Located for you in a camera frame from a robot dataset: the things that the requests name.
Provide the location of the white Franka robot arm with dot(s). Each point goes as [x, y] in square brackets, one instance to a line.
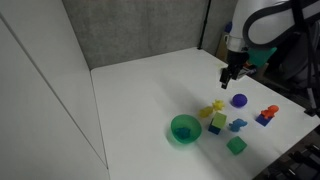
[266, 23]

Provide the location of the teal green toy figure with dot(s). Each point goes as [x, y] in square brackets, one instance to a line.
[182, 133]

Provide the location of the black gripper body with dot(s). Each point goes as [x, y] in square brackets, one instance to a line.
[237, 63]

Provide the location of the small yellow toy figure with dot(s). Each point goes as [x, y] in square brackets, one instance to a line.
[205, 112]

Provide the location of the blue spiky ball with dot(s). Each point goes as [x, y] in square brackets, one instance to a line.
[239, 100]

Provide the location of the lime green cube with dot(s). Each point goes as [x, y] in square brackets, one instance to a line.
[219, 120]

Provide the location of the blue block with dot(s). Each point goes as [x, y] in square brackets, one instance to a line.
[263, 120]

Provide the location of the cardboard box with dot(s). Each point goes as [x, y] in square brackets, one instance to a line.
[222, 46]

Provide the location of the light blue toy figure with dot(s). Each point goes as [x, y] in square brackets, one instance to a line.
[237, 125]

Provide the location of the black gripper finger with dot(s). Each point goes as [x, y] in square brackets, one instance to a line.
[225, 80]
[239, 74]

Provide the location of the black tripod pole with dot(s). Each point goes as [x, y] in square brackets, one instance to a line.
[204, 25]

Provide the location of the orange toy figure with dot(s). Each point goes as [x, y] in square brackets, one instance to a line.
[270, 111]

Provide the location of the green translucent bowl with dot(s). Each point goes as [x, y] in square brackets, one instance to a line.
[186, 129]

